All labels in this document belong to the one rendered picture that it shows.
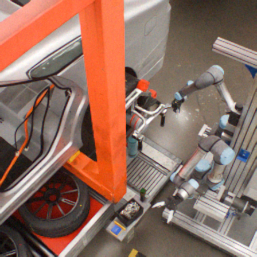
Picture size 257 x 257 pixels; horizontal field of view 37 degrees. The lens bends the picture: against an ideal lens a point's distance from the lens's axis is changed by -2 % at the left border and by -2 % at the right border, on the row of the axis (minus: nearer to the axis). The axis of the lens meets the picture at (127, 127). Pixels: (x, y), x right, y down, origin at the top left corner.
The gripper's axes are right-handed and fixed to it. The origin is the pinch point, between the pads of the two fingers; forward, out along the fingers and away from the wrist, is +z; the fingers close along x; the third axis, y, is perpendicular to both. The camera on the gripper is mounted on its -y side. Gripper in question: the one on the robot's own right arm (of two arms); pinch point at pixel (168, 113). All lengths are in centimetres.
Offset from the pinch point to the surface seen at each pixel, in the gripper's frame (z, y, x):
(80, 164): 85, -14, -34
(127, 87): 22, 34, -31
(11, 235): 168, -30, -40
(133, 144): 41.0, -11.0, -8.8
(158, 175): 22, -76, 10
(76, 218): 121, -32, -8
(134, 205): 81, -25, 25
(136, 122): 30.6, 7.6, -14.2
